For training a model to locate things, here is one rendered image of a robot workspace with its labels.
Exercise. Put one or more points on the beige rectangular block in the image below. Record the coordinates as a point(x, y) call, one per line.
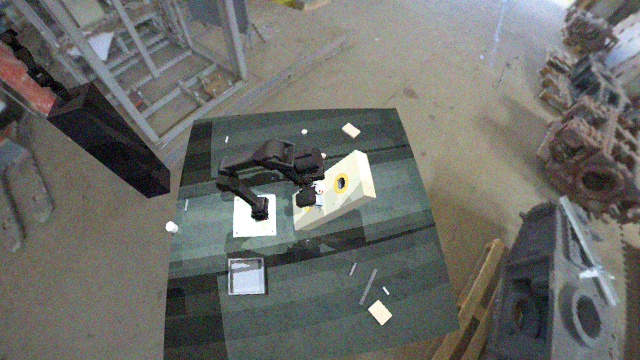
point(351, 130)
point(379, 312)

